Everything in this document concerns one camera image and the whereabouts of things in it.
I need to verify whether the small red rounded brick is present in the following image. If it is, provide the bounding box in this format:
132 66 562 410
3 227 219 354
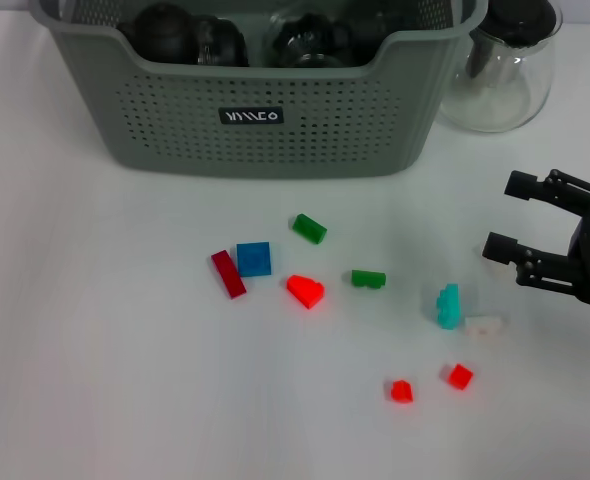
388 379 415 404

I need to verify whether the teal brick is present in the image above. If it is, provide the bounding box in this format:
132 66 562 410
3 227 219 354
434 282 462 332

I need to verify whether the green sloped brick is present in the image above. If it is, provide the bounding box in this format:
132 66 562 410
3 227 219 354
291 213 328 245

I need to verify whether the small red square brick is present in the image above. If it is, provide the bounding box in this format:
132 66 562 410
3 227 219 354
442 363 475 390

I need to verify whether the grey perforated storage bin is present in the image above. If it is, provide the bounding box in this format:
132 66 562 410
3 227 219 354
27 0 490 181

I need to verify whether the green notched brick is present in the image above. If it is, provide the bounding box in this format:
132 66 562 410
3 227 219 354
350 268 387 290

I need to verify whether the blue square brick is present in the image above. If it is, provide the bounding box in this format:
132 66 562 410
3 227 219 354
236 241 273 279

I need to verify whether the glass teapot black lid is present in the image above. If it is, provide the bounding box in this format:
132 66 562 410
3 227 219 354
437 0 564 134

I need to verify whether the orange-red wedge brick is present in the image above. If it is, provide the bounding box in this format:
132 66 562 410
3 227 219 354
285 273 326 311

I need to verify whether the white flat brick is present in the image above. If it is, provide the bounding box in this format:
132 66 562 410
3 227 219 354
463 314 506 339

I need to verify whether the dark clay teapot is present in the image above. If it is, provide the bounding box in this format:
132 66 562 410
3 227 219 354
119 2 199 65

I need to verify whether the dark red long brick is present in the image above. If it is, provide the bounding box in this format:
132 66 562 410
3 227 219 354
210 249 248 300

